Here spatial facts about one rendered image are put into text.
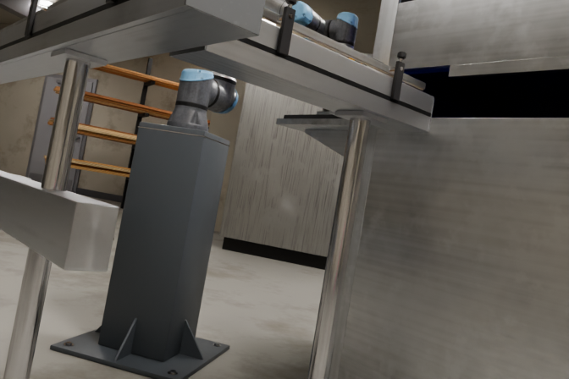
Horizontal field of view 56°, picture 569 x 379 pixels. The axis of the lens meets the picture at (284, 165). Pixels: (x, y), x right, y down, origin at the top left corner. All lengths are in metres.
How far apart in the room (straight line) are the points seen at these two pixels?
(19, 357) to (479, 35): 1.26
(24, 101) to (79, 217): 10.57
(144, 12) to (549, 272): 0.92
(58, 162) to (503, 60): 1.02
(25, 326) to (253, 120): 4.21
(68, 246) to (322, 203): 4.14
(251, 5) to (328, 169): 4.28
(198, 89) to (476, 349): 1.22
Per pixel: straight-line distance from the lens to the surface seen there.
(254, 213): 5.16
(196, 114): 1.91
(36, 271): 1.23
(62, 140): 1.21
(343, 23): 1.86
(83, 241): 1.00
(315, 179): 5.03
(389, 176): 1.45
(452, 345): 1.34
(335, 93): 1.14
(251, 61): 0.99
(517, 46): 1.35
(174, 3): 0.76
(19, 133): 11.49
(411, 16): 1.55
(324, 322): 1.28
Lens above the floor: 0.62
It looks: 3 degrees up
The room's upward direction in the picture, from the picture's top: 10 degrees clockwise
